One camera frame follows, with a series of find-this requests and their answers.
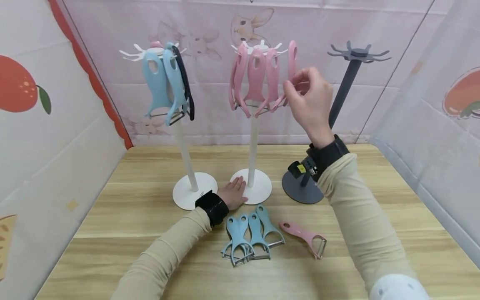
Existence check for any pink peeler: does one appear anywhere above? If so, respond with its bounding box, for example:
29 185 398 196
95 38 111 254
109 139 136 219
229 43 251 119
259 48 281 114
277 40 299 111
244 48 268 114
279 221 327 260

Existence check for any person's left forearm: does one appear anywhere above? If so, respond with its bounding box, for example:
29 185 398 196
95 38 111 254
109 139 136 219
110 207 213 300

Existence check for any person's left hand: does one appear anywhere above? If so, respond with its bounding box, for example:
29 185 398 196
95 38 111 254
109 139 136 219
217 176 249 211

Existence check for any blue peeler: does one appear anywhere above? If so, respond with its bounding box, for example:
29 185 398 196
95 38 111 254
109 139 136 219
142 50 173 120
256 205 286 249
247 212 271 261
221 214 255 267
162 42 188 126

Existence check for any dark navy peeler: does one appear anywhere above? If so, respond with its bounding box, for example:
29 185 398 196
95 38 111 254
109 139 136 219
172 45 195 122

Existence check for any white hook stand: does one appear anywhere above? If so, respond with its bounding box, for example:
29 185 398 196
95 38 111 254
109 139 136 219
119 41 218 211
229 40 289 205

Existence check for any black wrist band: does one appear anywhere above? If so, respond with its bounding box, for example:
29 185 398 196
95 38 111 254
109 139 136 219
195 190 230 228
287 134 350 183

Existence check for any person's right forearm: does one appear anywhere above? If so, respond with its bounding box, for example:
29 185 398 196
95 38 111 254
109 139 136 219
318 153 430 300

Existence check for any person's right hand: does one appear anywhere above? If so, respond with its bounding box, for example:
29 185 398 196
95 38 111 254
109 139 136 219
283 67 335 149

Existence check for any grey hook stand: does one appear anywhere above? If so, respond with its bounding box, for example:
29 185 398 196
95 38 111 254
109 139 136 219
281 41 392 205

